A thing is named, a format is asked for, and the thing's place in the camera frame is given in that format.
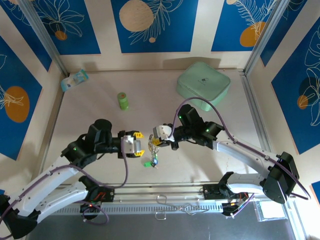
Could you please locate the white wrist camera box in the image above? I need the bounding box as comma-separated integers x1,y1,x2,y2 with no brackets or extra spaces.
120,134,141,154
152,124,174,143

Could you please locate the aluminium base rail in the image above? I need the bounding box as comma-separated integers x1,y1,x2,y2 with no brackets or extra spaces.
113,183,205,201

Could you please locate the green cylindrical roll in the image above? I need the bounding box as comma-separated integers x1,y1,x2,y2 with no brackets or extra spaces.
116,91,130,111

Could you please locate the metal keyring chain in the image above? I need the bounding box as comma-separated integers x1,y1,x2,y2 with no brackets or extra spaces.
147,133,161,168

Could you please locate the perforated metal cable duct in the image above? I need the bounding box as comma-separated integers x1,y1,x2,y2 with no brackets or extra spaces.
57,201,226,216

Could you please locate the purple white base cable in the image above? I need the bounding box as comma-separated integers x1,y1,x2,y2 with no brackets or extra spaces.
223,193,255,220

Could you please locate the mint green medicine bag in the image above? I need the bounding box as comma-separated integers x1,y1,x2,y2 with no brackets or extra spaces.
175,61,231,112

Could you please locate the aluminium table side rail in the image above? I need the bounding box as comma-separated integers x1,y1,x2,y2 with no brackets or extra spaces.
36,72,70,186
239,71,276,166

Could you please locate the aluminium frame post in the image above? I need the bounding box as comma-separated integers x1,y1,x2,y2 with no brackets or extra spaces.
244,0,294,75
18,0,70,77

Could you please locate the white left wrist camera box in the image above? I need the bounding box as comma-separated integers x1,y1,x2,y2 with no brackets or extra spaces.
120,134,141,154

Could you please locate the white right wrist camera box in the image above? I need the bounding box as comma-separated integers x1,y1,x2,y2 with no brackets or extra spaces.
152,124,174,143

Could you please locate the bent metal wire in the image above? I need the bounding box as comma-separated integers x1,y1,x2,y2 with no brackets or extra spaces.
154,194,210,221

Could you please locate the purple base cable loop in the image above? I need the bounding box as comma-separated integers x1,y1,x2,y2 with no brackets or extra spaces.
81,198,110,225

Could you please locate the silver framed white panel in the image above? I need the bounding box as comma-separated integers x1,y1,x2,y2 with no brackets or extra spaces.
252,198,287,223

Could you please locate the blue wipes packet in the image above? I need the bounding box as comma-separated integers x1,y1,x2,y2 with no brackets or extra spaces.
60,69,90,93

